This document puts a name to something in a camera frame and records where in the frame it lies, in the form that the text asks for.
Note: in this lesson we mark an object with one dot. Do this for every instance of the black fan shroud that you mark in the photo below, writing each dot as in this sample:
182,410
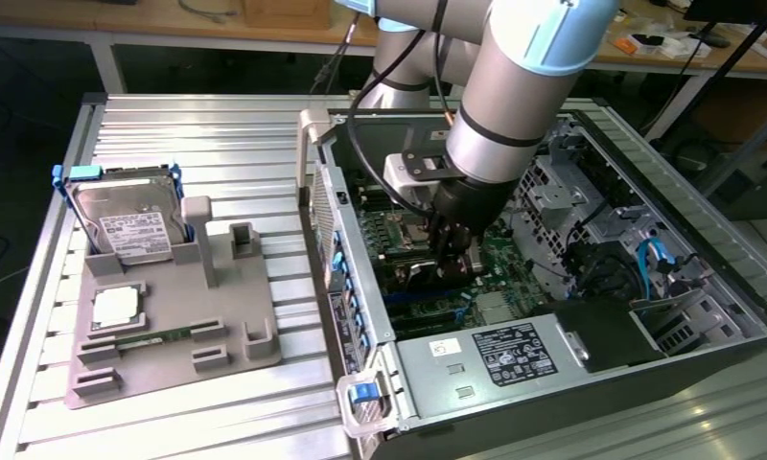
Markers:
601,330

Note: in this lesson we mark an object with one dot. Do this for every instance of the wooden workbench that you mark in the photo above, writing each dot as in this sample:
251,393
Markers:
166,19

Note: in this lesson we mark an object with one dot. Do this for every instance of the grey power supply unit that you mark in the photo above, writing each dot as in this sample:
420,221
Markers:
486,364

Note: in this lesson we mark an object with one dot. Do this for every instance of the CPU socket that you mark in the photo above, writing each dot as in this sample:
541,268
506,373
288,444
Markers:
412,235

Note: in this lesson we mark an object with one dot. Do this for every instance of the grey parts rack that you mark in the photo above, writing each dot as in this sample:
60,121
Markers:
172,345

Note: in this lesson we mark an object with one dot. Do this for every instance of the orange small item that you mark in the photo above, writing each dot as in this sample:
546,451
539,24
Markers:
623,44

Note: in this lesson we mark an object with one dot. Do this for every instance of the blue expansion slot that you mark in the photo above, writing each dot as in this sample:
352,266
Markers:
399,297

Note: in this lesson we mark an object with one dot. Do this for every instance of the black graphics card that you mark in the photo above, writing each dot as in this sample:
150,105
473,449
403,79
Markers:
422,274

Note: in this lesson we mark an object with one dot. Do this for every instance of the open black PC case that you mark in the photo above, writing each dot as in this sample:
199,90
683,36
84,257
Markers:
614,383

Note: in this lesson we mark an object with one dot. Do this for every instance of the black slanted stand pole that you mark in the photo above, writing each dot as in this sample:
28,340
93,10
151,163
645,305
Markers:
742,43

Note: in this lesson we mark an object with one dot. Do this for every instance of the metal disk bay cage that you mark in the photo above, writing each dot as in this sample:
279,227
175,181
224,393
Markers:
562,201

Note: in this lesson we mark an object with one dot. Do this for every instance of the green RAM stick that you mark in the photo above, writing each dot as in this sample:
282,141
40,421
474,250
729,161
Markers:
154,337

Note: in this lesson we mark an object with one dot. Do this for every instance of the hard disk in blue carrier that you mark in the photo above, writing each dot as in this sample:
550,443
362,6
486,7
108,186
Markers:
128,215

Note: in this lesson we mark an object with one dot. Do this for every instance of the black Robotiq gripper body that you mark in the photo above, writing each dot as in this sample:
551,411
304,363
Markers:
473,203

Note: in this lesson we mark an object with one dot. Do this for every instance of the blue case latch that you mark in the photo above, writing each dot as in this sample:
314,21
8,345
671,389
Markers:
364,393

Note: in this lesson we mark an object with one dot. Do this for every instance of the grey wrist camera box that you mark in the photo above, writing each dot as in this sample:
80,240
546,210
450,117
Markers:
399,177

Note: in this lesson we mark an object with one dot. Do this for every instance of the green motherboard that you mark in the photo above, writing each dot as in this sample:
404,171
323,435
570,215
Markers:
511,273

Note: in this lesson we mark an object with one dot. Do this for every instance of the silver chipset heatsink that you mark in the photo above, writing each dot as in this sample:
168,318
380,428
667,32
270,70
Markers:
498,307

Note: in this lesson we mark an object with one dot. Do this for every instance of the black installed RAM stick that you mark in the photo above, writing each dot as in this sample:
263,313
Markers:
396,259

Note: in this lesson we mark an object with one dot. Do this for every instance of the silver CPU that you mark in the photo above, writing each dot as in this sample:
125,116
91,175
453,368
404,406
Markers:
116,307

